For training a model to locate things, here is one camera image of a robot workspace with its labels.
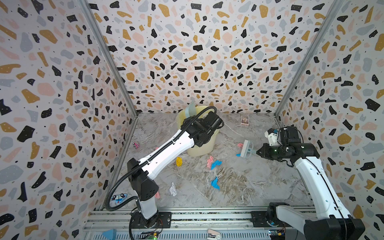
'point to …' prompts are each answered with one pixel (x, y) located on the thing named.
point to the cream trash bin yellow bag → (208, 149)
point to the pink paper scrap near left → (157, 195)
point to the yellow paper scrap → (179, 161)
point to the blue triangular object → (110, 234)
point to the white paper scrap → (172, 190)
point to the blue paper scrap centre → (215, 163)
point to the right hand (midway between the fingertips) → (256, 149)
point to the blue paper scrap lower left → (215, 183)
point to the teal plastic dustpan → (190, 110)
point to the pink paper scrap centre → (209, 161)
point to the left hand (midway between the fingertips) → (186, 119)
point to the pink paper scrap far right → (240, 145)
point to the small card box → (244, 120)
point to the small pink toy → (136, 145)
